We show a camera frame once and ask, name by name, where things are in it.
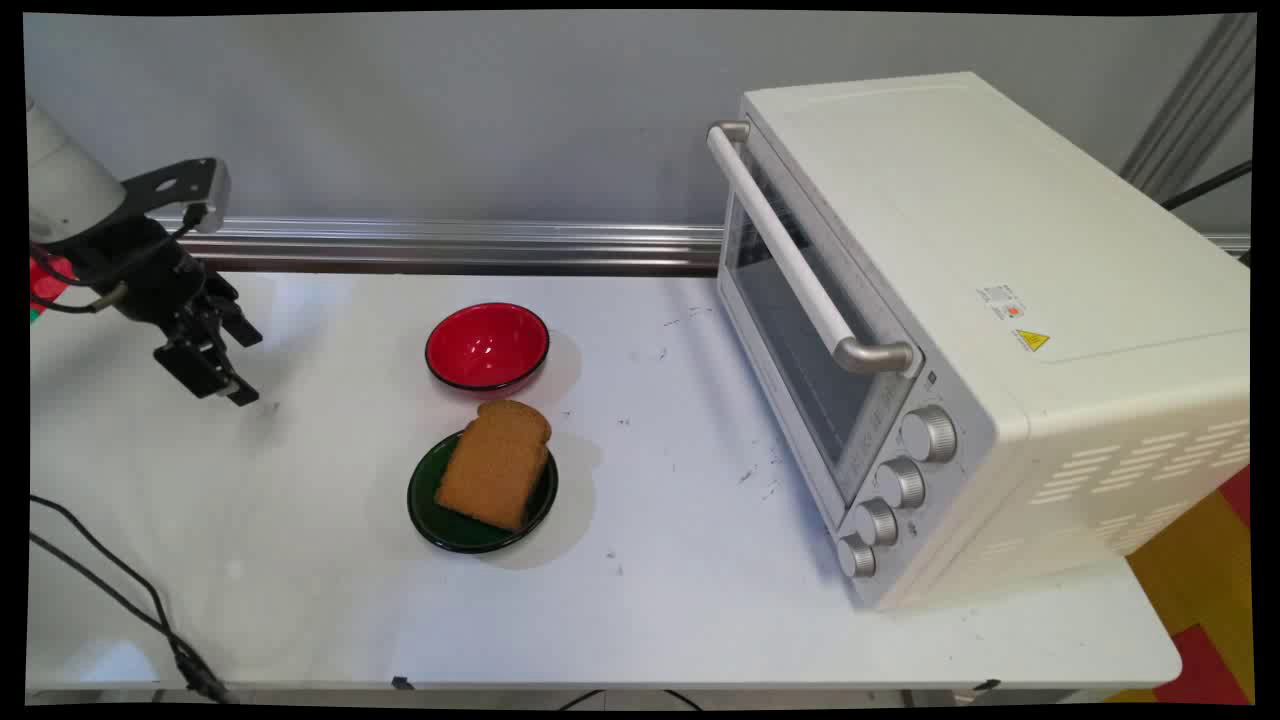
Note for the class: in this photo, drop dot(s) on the red box behind arm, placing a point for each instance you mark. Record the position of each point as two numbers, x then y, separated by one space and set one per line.
50 285

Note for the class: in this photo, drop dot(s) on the dark green plate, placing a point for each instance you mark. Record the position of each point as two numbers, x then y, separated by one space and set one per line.
445 525

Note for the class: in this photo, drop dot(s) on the aluminium frame post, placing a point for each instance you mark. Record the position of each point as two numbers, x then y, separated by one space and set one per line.
1195 100

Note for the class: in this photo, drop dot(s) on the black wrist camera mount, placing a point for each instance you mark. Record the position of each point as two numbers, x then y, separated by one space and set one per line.
185 185

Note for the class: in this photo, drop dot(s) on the aluminium rail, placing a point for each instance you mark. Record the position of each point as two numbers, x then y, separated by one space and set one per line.
450 245

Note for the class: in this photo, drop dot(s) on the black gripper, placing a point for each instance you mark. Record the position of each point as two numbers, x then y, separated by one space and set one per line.
150 275

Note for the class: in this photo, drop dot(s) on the silver oven knob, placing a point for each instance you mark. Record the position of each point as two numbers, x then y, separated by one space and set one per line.
929 433
856 556
876 521
901 482

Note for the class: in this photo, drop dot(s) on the brown bread slice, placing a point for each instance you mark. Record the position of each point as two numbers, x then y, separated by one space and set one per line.
495 465

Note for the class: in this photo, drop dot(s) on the red bowl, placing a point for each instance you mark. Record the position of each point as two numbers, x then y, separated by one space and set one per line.
487 347

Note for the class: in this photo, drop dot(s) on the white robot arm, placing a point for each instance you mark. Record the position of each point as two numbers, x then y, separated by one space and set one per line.
62 175

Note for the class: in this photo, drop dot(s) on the cream white toaster oven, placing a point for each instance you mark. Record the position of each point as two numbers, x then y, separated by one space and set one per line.
1000 200

